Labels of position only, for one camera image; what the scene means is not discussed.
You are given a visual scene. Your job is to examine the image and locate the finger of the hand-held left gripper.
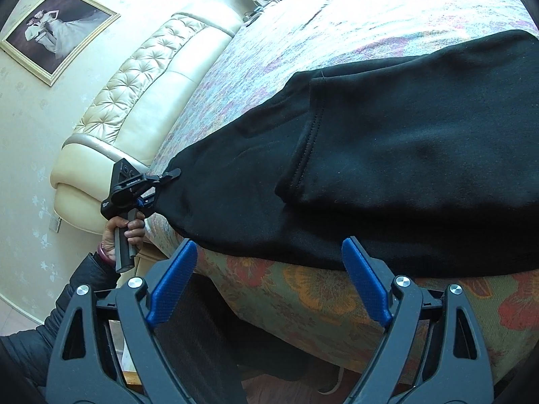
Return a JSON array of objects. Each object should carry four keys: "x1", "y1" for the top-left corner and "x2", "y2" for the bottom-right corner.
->
[
  {"x1": 135, "y1": 196, "x2": 160, "y2": 214},
  {"x1": 145, "y1": 168, "x2": 183, "y2": 183}
]

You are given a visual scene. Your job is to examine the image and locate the person's left hand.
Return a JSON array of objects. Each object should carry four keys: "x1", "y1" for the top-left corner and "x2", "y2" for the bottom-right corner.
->
[{"x1": 99, "y1": 212, "x2": 146, "y2": 264}]

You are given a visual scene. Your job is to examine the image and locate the cream tufted leather headboard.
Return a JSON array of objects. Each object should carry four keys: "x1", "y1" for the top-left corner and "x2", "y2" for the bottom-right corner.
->
[{"x1": 51, "y1": 12, "x2": 243, "y2": 287}]

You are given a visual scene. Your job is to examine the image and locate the black cable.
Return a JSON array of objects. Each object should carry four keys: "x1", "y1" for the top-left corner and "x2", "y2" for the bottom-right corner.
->
[{"x1": 243, "y1": 6, "x2": 270, "y2": 23}]

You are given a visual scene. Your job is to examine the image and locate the person's shoe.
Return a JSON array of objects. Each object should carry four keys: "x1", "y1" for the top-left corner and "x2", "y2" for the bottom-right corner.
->
[{"x1": 318, "y1": 364, "x2": 350, "y2": 394}]

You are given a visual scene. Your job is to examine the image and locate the person's black sleeved forearm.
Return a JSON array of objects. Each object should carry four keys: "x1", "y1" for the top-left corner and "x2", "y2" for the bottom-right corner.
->
[{"x1": 0, "y1": 252, "x2": 123, "y2": 392}]

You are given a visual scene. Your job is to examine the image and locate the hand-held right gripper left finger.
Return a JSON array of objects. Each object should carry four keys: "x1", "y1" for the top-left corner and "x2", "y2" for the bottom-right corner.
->
[{"x1": 45, "y1": 239, "x2": 198, "y2": 404}]

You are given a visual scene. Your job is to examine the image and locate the black pants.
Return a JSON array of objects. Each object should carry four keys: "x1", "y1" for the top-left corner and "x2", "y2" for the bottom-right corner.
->
[{"x1": 152, "y1": 29, "x2": 539, "y2": 280}]

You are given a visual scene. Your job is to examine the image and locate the bed with floral cover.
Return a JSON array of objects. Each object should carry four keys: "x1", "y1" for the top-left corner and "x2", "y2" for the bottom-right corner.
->
[{"x1": 143, "y1": 0, "x2": 539, "y2": 388}]

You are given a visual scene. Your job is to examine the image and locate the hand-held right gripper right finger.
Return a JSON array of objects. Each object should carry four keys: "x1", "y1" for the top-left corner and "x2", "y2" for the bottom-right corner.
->
[{"x1": 341, "y1": 236, "x2": 495, "y2": 404}]

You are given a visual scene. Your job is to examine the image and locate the framed wedding photo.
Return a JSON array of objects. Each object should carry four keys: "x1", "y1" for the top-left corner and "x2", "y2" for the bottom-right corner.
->
[{"x1": 0, "y1": 0, "x2": 121, "y2": 87}]

